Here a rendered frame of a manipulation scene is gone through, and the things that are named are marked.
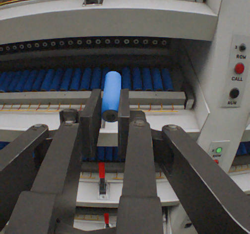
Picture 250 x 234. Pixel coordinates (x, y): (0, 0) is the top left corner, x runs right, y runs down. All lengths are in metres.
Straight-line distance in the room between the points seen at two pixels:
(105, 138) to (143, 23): 0.20
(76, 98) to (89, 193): 0.23
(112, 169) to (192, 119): 0.22
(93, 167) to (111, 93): 0.31
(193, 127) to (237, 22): 0.19
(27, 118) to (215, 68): 0.34
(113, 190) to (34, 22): 0.38
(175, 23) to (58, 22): 0.16
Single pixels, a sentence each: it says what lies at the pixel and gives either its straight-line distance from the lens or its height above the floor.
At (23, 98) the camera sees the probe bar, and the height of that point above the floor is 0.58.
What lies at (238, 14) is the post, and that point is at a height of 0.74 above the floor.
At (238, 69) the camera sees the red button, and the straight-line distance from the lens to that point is 0.34.
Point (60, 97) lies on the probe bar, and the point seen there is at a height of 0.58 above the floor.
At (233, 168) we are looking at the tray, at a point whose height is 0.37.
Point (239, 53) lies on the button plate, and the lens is 0.34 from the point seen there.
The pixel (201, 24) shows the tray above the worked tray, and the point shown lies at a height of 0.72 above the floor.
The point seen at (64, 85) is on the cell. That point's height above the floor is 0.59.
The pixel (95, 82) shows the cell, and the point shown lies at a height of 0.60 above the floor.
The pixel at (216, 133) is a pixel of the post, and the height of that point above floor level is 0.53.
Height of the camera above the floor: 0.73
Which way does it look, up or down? 27 degrees down
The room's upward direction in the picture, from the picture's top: 1 degrees clockwise
